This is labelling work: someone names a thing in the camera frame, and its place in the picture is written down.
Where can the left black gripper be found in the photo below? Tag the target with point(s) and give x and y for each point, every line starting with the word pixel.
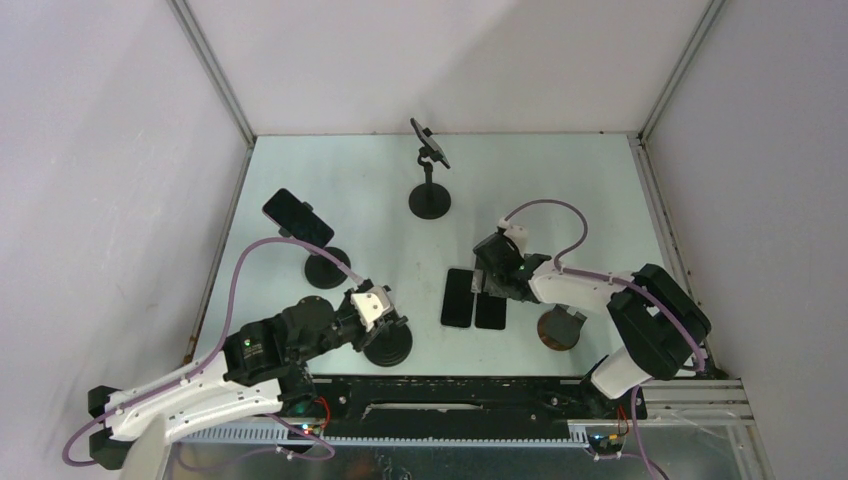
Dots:
pixel 367 336

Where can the brown base phone stand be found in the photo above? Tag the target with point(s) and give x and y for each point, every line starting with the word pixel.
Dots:
pixel 559 329

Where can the left small circuit board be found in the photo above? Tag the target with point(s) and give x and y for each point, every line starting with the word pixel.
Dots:
pixel 301 433

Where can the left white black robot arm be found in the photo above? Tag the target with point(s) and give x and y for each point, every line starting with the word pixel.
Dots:
pixel 261 369

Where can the black front mounting rail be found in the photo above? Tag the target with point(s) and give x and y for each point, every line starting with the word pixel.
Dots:
pixel 455 408

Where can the small circuit board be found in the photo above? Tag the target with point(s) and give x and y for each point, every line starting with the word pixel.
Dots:
pixel 606 446
pixel 301 433

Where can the teal blue phone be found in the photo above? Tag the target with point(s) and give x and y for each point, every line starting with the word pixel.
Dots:
pixel 458 299

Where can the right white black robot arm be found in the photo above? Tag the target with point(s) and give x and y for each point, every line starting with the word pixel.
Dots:
pixel 661 327

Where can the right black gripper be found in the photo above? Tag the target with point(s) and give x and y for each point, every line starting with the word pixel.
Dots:
pixel 490 285

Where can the right small circuit board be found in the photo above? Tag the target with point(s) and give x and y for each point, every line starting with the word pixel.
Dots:
pixel 606 446

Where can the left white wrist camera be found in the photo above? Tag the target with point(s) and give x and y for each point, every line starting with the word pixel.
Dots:
pixel 373 306

